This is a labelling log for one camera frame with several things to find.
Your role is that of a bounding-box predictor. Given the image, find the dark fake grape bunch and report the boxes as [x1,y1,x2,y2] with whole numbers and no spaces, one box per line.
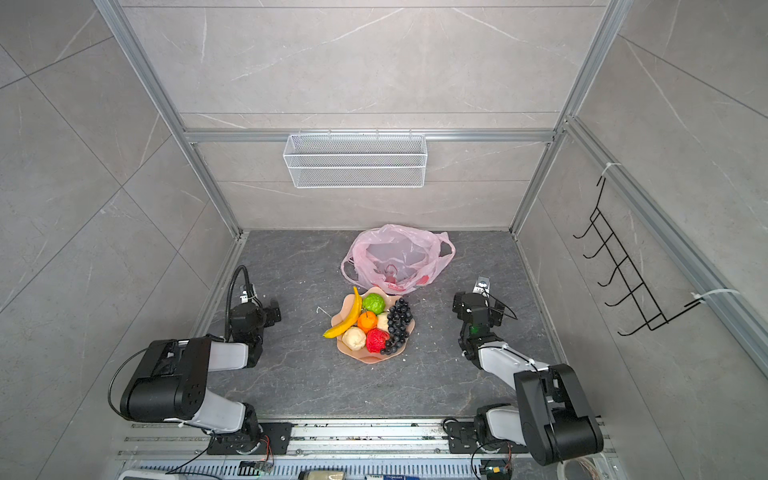
[380,298,413,355]

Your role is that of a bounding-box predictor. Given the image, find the beige fake fruit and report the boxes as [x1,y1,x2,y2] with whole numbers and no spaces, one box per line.
[377,312,389,332]
[342,326,367,351]

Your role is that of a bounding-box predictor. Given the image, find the pink wavy plastic plate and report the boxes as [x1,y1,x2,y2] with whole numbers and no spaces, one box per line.
[330,287,410,365]

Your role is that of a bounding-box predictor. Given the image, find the pink plastic shopping bag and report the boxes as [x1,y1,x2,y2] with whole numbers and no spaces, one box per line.
[340,224,456,295]

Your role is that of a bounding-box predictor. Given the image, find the red fake fruit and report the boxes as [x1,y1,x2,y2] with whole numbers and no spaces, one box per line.
[366,328,390,354]

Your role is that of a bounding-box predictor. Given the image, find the green fake fruit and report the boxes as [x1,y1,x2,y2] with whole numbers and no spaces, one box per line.
[362,293,388,316]

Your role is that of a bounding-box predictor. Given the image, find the yellow fake fruit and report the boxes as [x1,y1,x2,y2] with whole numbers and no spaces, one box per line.
[323,287,362,339]

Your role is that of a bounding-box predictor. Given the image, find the orange fake fruit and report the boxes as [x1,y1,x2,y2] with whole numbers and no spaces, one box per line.
[356,310,378,334]

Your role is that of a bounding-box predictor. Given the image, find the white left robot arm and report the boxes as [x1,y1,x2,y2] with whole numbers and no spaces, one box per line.
[107,265,281,455]

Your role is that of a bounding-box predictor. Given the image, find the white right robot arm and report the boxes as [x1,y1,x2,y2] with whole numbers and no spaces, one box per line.
[452,277,604,466]

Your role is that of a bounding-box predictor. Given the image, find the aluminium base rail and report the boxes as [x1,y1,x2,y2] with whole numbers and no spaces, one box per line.
[105,418,626,479]

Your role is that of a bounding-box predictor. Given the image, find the black wire hook rack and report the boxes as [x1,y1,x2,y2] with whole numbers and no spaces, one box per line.
[572,177,704,337]

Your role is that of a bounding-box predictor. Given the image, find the white wire mesh basket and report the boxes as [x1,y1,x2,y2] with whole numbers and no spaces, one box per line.
[283,133,428,189]

